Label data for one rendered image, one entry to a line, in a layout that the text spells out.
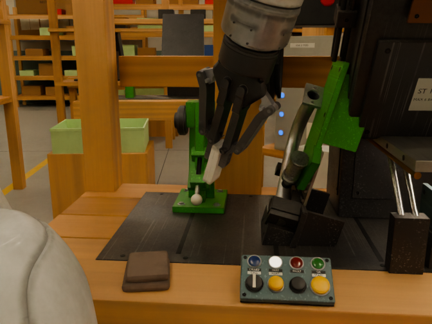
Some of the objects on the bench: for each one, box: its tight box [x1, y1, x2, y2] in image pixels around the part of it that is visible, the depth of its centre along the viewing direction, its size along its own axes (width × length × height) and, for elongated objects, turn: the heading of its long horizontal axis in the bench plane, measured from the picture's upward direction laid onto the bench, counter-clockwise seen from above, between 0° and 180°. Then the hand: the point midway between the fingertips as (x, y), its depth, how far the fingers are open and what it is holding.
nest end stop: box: [264, 209, 299, 230], centre depth 92 cm, size 4×7×6 cm, turn 85°
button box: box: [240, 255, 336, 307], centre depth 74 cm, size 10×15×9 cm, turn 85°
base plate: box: [95, 192, 432, 273], centre depth 102 cm, size 42×110×2 cm, turn 85°
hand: (216, 161), depth 69 cm, fingers closed
